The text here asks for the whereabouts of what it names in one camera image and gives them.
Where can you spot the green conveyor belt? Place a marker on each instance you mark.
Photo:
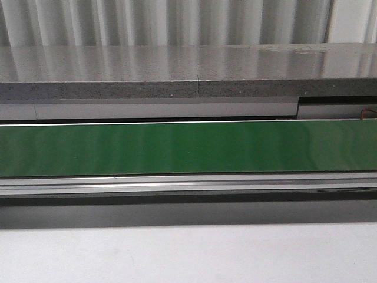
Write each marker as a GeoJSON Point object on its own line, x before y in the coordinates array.
{"type": "Point", "coordinates": [209, 147]}

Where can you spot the white curtain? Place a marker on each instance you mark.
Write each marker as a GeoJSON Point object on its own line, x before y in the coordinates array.
{"type": "Point", "coordinates": [164, 23]}

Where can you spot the grey stone counter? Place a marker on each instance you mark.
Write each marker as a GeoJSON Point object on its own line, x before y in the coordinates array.
{"type": "Point", "coordinates": [225, 82]}

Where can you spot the silver conveyor frame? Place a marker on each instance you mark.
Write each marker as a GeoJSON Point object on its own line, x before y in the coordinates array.
{"type": "Point", "coordinates": [186, 187]}

